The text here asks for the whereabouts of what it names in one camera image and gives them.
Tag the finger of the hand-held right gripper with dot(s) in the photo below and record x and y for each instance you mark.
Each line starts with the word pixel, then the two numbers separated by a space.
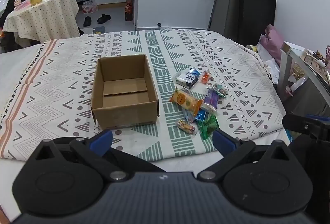
pixel 319 117
pixel 296 122

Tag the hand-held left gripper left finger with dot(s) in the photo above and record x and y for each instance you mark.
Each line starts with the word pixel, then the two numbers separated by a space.
pixel 101 140

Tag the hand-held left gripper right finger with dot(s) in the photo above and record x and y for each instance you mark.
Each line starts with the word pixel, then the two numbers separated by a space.
pixel 224 142

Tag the dark green glossy snack packet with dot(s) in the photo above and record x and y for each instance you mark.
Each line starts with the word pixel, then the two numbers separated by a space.
pixel 207 127

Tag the blue snack packet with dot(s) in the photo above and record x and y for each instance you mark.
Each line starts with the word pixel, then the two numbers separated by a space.
pixel 199 115

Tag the brown cardboard box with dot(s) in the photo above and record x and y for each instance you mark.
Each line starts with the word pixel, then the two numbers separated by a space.
pixel 123 108

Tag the clear peanut bar packet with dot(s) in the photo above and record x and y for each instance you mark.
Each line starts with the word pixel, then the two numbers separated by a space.
pixel 185 126

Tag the purple and white snack packet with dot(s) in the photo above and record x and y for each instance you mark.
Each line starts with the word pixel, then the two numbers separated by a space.
pixel 211 100

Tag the small purple clear snack packet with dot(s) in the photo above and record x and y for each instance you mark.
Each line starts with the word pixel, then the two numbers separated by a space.
pixel 220 90

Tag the orange cracker packet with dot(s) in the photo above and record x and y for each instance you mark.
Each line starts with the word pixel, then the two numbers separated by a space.
pixel 184 100

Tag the small orange candy packet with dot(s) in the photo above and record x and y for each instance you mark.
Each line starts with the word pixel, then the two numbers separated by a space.
pixel 205 77

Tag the black and white snack packet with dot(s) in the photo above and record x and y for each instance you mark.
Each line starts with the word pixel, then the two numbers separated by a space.
pixel 187 79

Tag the patterned bed blanket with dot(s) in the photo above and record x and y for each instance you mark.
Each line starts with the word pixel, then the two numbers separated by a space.
pixel 64 77

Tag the pink pillow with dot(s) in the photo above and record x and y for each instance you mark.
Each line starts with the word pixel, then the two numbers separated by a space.
pixel 272 41

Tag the grey floor mat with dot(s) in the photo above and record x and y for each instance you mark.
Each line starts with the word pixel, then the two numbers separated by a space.
pixel 99 29

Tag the black shoe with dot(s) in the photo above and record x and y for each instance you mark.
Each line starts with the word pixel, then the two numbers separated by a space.
pixel 104 18
pixel 87 21

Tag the white bed sheet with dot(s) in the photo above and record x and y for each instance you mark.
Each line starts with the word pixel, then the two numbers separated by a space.
pixel 14 59

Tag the pack of water bottles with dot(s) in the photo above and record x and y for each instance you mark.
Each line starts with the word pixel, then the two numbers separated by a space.
pixel 90 6

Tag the round table with dotted tablecloth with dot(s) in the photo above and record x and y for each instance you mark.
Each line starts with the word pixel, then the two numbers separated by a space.
pixel 46 18

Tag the dark bottle on floor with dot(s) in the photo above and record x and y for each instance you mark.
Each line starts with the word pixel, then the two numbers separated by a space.
pixel 129 7

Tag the dark clothes on chair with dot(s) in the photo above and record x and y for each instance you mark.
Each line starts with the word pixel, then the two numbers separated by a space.
pixel 9 41

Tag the pink case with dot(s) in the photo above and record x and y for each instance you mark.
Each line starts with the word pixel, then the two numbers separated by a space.
pixel 23 4

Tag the metal frame side table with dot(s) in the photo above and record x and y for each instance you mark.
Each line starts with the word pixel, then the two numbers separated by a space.
pixel 288 64

